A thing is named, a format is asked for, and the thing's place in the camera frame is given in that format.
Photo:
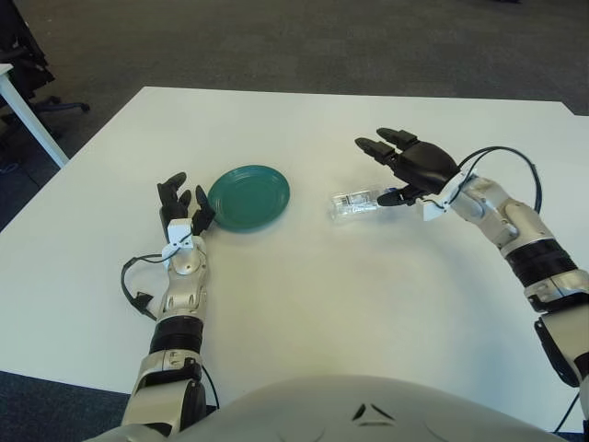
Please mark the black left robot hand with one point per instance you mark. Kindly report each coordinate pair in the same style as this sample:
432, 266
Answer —
172, 202

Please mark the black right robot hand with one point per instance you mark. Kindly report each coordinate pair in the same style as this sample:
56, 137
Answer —
423, 166

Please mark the clear bottle with blue cap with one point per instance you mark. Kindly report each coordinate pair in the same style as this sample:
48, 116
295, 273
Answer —
349, 205

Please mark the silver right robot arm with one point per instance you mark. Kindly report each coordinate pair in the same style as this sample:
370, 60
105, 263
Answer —
520, 221

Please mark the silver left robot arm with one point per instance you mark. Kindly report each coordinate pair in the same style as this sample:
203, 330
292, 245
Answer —
184, 294

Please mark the teal round plate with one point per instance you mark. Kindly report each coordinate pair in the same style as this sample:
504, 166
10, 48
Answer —
248, 198

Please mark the white desk leg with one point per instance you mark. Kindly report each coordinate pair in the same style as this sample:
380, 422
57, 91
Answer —
37, 131

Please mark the black office chair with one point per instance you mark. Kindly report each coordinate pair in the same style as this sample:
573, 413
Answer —
27, 64

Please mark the grey robot torso shell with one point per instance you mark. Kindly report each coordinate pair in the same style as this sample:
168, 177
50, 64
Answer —
345, 414

